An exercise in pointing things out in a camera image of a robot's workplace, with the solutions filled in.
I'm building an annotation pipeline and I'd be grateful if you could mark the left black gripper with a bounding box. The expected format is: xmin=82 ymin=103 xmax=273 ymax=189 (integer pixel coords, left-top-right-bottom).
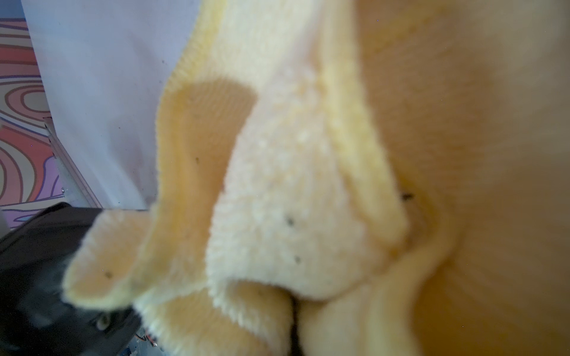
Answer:
xmin=1 ymin=203 xmax=141 ymax=355

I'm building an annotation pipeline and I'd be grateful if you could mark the yellow microfiber cloth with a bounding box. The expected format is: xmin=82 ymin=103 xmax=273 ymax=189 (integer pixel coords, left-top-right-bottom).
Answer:
xmin=62 ymin=1 xmax=569 ymax=355

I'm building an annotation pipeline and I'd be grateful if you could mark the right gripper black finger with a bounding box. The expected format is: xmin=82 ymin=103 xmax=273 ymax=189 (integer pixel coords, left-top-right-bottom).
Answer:
xmin=289 ymin=298 xmax=304 ymax=356

